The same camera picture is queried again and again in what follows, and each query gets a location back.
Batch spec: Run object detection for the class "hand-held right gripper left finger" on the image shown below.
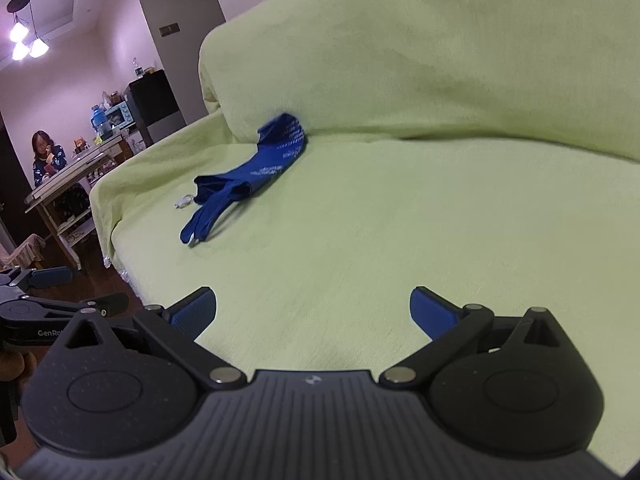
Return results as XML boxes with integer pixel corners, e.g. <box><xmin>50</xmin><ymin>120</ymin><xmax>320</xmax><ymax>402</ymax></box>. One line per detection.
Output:
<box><xmin>50</xmin><ymin>286</ymin><xmax>248</xmax><ymax>391</ymax></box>

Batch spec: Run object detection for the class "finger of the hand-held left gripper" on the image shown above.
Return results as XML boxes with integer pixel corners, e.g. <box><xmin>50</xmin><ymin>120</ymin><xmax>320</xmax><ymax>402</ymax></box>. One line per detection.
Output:
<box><xmin>0</xmin><ymin>266</ymin><xmax>74</xmax><ymax>292</ymax></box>
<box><xmin>0</xmin><ymin>293</ymin><xmax>131</xmax><ymax>322</ymax></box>

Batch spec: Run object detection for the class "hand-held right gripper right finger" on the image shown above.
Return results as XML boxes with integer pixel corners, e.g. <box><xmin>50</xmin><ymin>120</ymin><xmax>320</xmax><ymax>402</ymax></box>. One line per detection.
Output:
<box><xmin>379</xmin><ymin>286</ymin><xmax>576</xmax><ymax>391</ymax></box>

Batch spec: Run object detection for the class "blue shopping bag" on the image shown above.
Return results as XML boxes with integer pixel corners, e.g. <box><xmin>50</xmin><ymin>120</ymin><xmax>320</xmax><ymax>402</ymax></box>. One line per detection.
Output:
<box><xmin>180</xmin><ymin>112</ymin><xmax>308</xmax><ymax>247</ymax></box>

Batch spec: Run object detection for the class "person's left hand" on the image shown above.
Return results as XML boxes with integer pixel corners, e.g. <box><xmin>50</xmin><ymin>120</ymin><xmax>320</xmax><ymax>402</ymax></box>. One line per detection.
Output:
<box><xmin>0</xmin><ymin>351</ymin><xmax>37</xmax><ymax>383</ymax></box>

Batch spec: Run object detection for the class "sofa with green cover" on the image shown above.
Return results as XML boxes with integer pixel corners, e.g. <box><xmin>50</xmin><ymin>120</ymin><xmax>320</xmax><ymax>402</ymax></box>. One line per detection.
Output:
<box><xmin>90</xmin><ymin>0</ymin><xmax>640</xmax><ymax>476</ymax></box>

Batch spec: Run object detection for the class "wooden table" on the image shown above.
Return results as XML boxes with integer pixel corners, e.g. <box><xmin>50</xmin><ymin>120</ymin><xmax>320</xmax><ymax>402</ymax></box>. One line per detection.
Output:
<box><xmin>24</xmin><ymin>132</ymin><xmax>133</xmax><ymax>273</ymax></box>

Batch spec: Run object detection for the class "blue water bottle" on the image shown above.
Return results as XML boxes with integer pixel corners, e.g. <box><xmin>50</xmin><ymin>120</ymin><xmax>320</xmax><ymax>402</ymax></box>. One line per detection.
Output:
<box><xmin>90</xmin><ymin>105</ymin><xmax>110</xmax><ymax>137</ymax></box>

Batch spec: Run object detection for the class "light blue toaster oven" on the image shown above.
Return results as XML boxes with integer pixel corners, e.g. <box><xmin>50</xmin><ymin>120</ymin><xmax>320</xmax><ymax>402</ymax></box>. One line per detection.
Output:
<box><xmin>102</xmin><ymin>101</ymin><xmax>137</xmax><ymax>131</ymax></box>

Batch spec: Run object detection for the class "black refrigerator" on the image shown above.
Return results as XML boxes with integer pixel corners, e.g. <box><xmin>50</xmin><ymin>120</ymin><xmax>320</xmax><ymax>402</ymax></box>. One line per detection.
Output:
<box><xmin>123</xmin><ymin>69</ymin><xmax>187</xmax><ymax>147</ymax></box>

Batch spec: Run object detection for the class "pendant lamp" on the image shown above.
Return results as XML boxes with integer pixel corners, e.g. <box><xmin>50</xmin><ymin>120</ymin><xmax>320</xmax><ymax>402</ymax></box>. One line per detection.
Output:
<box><xmin>6</xmin><ymin>0</ymin><xmax>51</xmax><ymax>62</ymax></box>

